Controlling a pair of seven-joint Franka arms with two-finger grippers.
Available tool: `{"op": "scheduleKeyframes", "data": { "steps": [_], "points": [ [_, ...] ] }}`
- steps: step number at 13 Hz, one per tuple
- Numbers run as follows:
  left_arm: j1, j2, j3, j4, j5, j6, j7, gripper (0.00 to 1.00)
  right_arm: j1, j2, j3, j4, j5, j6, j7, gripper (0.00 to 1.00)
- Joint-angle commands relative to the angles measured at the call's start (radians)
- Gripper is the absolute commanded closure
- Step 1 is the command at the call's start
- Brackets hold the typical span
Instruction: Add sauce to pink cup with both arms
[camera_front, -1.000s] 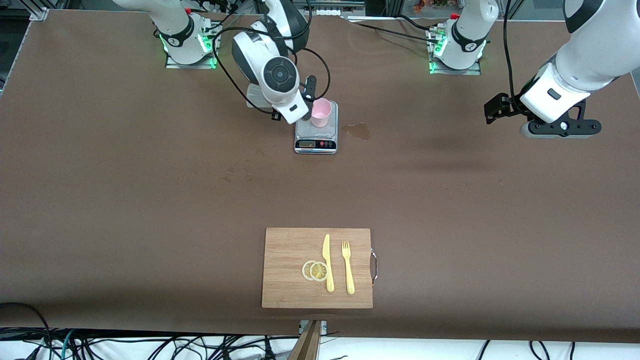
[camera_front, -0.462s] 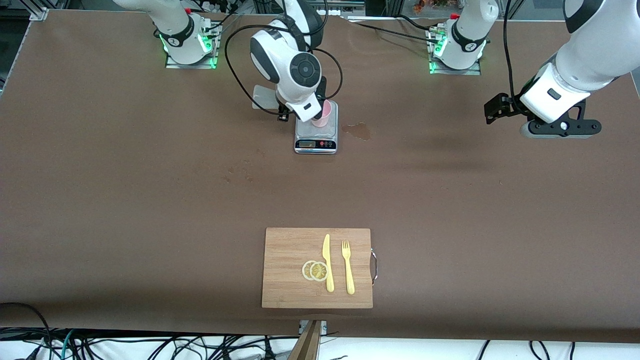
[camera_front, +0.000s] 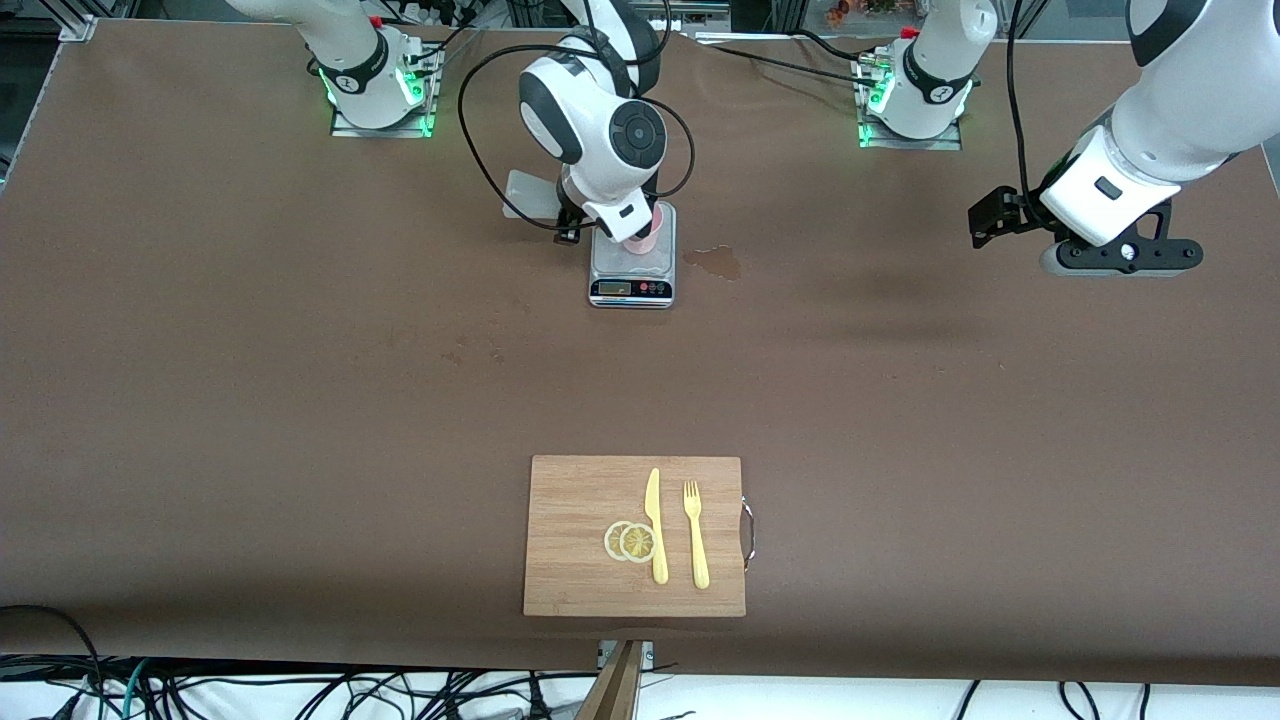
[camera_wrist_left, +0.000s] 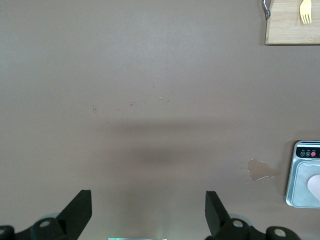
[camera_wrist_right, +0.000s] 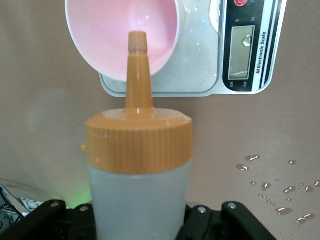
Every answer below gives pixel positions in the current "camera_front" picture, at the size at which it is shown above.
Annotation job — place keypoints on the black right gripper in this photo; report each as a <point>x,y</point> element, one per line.
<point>570,224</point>

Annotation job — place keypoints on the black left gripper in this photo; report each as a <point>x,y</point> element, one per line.
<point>1012,213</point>

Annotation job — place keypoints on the translucent sauce bottle orange cap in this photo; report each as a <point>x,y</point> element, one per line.
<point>525,195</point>

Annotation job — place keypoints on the pink plastic cup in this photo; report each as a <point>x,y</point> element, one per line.
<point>646,243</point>

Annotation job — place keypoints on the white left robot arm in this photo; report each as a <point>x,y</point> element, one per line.
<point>1180,100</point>

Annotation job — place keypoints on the silver digital kitchen scale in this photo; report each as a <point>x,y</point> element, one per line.
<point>630,285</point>

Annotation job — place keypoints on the brown liquid puddle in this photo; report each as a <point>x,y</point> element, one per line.
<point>718,262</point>

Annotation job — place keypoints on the white power strip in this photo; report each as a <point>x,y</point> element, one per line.
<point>680,22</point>

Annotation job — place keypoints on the yellow plastic knife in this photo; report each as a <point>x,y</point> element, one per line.
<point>653,510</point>

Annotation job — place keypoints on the bamboo cutting board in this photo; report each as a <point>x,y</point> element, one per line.
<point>580,540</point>

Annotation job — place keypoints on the lemon slice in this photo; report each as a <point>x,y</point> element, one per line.
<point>638,543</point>
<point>610,541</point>

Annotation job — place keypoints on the yellow plastic fork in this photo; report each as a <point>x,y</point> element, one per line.
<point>697,540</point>

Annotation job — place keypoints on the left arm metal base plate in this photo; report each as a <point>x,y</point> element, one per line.
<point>950,140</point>

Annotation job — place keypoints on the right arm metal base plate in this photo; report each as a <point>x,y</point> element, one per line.
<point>425,105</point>

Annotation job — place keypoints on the small metal table bracket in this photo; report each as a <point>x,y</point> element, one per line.
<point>648,652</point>

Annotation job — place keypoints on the wooden post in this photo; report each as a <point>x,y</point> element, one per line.
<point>615,690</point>

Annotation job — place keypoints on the aluminium frame corner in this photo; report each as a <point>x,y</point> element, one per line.
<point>75,25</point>

